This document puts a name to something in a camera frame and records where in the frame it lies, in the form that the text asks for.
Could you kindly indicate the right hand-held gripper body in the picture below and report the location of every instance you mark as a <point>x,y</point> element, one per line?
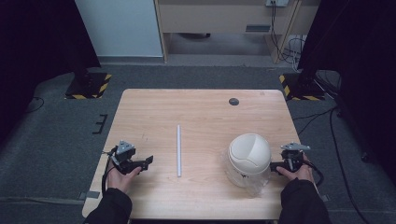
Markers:
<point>292,157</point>

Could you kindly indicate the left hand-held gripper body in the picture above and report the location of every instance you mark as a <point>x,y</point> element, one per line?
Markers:
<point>124,152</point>

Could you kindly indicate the clear plastic bag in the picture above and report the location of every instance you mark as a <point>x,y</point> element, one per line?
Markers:
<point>255,188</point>

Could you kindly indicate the white swing-lid trash can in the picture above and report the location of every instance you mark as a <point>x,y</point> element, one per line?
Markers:
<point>249,157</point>

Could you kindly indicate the person's right hand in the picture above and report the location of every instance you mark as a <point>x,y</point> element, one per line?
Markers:
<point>300,174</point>

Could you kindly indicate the person's left hand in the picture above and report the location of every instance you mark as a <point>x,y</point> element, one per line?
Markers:
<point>120,180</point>

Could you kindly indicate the white thin rod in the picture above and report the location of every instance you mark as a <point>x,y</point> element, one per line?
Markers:
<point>179,151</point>

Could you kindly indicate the black yellow-striped stand base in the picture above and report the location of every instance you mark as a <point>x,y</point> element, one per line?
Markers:
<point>88,85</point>
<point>300,88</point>

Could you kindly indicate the dark round table grommet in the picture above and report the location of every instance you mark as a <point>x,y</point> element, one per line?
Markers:
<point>233,101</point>

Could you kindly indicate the black curtain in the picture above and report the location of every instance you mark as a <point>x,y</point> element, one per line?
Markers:
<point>358,62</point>
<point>37,46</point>

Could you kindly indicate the white cabinet panel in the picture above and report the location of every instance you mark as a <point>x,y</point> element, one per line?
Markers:
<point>120,28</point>

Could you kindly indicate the grey power strip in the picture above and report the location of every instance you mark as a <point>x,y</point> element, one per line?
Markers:
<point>276,2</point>

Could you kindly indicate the light wooden desk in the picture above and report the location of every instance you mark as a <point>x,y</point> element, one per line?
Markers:
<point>218,18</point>

